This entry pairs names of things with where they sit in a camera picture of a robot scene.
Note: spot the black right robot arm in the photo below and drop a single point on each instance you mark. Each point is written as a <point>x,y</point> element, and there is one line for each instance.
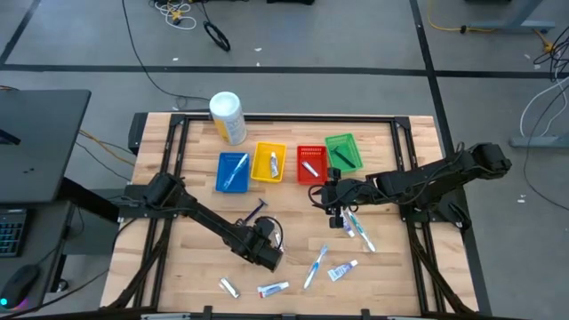
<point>422,178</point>

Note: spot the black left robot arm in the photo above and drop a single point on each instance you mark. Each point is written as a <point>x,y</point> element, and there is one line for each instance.
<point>209,218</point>

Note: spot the blue slotted plastic basket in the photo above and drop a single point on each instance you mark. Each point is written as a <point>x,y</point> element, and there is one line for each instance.
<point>222,162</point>

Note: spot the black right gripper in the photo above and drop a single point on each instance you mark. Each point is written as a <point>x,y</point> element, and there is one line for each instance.
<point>342,193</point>

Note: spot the grey table leg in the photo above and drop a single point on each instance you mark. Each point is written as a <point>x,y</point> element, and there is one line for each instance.
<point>538,141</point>
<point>511,24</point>

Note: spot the red slotted plastic basket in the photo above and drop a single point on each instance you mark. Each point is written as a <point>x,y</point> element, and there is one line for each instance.
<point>318,178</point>

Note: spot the black metal table frame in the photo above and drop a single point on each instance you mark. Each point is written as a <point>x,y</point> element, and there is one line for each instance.
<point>289,118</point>

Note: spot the blue white toothpaste tube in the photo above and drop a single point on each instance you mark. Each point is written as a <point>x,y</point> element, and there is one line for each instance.
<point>340,271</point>

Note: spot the teal toothbrush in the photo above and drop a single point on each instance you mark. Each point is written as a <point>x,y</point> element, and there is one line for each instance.
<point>362,232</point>

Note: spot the black keyboard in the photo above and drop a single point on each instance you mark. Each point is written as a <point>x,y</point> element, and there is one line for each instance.
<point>11,233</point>

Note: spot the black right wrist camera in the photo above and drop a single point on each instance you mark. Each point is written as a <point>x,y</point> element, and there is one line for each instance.
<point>334,173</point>

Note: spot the white blue toothbrush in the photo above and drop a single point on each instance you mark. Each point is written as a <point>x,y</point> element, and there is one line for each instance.
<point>234,172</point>

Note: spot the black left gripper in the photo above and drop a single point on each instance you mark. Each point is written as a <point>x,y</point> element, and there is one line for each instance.
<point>266,255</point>

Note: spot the black computer mouse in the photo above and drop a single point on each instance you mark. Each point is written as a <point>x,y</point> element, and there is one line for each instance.
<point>18,284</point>

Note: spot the green slotted plastic basket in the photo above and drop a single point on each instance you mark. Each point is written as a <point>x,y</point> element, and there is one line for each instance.
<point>349,144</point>

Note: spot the black desk top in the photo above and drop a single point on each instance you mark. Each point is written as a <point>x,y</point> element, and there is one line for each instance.
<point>40,142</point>

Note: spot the small white toothpaste tube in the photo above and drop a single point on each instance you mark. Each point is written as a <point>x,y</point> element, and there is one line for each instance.
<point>274,166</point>

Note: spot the red white toothpaste tube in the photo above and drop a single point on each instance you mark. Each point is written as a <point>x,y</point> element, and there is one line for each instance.
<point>272,290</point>

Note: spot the yellow slotted plastic basket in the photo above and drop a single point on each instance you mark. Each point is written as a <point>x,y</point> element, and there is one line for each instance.
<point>260,164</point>

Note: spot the white purple toothpaste tube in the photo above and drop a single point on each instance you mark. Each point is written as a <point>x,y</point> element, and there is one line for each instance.
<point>347,227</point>

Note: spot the white yellow wipes canister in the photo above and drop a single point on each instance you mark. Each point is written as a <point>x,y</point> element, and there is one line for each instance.
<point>226,115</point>

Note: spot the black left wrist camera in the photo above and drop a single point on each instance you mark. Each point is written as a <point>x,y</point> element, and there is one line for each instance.
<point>266,226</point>

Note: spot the purple razor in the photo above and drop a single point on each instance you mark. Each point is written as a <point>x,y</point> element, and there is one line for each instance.
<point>256,210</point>

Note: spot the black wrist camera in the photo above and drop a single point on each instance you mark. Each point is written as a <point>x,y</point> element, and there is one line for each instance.
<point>334,173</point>
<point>266,226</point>

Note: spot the black razor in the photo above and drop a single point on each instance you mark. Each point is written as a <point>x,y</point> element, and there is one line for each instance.
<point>343,157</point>

